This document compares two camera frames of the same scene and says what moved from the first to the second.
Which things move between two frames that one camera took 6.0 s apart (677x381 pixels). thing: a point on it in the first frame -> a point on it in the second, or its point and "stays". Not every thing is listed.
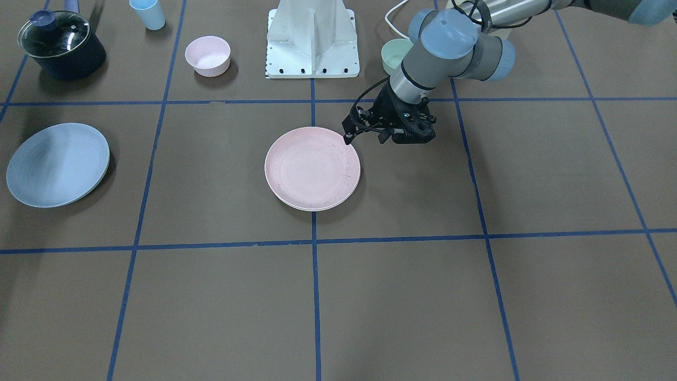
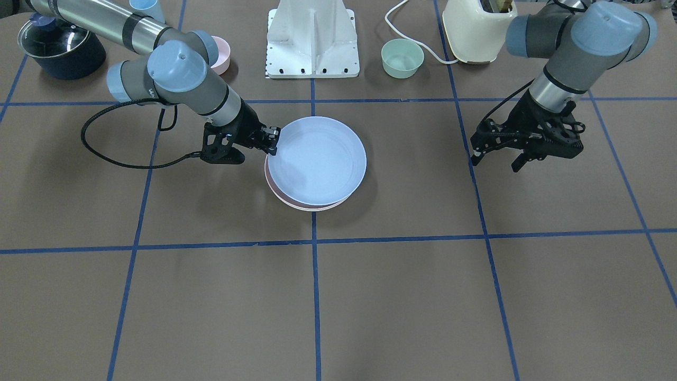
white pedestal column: [311, 38] stays
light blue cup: [149, 12] stays
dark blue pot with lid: [62, 44] stays
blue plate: [58, 165] -> [319, 161]
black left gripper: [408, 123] -> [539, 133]
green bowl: [393, 53] stays
